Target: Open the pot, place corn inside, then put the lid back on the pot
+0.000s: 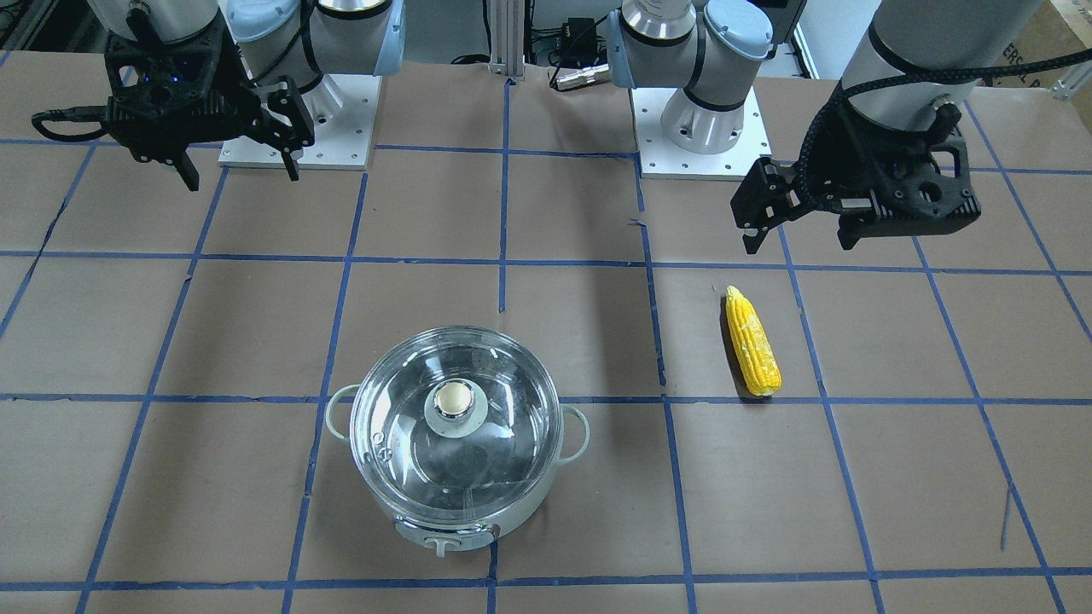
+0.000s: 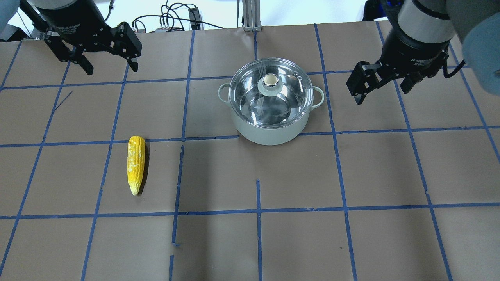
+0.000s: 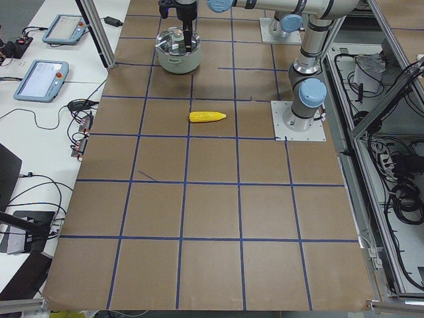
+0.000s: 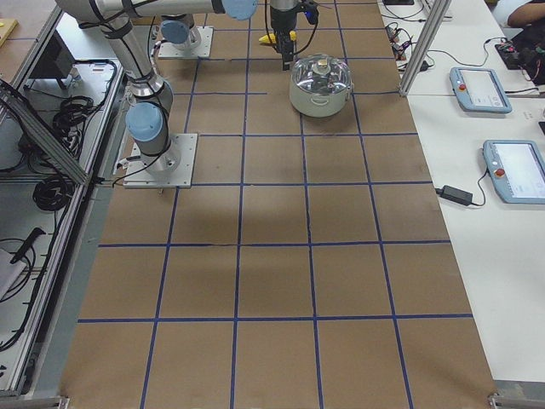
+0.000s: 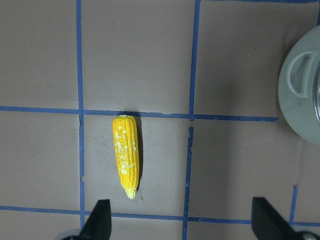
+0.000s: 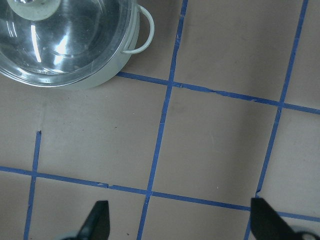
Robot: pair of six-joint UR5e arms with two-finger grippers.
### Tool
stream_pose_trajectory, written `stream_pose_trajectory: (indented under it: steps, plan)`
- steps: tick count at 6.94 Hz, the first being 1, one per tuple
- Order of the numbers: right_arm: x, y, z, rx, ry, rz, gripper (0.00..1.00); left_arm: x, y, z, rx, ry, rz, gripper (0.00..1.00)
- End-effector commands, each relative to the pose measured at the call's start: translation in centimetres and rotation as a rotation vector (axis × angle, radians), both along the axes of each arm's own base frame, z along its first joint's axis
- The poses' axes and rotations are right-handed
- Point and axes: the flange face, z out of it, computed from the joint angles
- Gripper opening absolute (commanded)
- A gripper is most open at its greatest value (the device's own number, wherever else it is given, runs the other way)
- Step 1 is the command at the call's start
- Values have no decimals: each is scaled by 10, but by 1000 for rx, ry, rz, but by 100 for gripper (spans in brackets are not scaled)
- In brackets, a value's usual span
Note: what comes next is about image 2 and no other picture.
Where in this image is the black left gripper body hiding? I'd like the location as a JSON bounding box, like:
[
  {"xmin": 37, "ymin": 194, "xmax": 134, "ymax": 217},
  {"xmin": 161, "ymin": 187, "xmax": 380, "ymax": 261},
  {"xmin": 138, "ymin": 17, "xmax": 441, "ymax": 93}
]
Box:
[{"xmin": 37, "ymin": 0, "xmax": 117, "ymax": 53}]

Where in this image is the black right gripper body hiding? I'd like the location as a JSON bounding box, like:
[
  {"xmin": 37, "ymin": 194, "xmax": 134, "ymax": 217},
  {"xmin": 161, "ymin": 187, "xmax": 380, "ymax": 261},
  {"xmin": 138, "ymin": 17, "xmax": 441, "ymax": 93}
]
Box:
[{"xmin": 377, "ymin": 30, "xmax": 450, "ymax": 79}]

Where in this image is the glass pot lid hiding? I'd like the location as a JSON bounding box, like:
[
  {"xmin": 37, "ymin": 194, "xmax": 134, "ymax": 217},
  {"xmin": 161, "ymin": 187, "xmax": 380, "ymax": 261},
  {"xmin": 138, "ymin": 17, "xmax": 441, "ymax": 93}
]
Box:
[{"xmin": 229, "ymin": 57, "xmax": 313, "ymax": 106}]

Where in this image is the yellow corn cob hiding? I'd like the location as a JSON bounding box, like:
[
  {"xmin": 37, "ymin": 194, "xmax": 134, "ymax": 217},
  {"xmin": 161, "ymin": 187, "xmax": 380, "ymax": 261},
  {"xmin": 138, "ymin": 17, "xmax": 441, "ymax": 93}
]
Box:
[{"xmin": 127, "ymin": 136, "xmax": 145, "ymax": 196}]

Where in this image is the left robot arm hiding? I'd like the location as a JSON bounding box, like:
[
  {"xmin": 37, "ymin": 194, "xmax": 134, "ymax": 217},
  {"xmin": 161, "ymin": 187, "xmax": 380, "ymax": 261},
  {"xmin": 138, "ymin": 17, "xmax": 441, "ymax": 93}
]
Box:
[{"xmin": 1, "ymin": 0, "xmax": 142, "ymax": 75}]

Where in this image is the pale green cooking pot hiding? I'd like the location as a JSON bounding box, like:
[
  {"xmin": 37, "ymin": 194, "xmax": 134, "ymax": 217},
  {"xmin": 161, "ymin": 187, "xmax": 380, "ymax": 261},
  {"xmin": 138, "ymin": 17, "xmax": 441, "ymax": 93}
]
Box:
[{"xmin": 217, "ymin": 82, "xmax": 325, "ymax": 146}]

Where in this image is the black power adapter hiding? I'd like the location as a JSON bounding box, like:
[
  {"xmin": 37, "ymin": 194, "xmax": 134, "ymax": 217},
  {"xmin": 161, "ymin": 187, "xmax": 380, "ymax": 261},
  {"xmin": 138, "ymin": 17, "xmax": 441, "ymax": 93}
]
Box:
[{"xmin": 188, "ymin": 7, "xmax": 202, "ymax": 30}]

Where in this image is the black cables bundle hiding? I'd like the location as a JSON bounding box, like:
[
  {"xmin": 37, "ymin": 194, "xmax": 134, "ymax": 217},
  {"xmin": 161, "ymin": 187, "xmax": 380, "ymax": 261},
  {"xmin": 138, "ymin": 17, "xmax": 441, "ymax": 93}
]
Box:
[{"xmin": 132, "ymin": 0, "xmax": 227, "ymax": 32}]

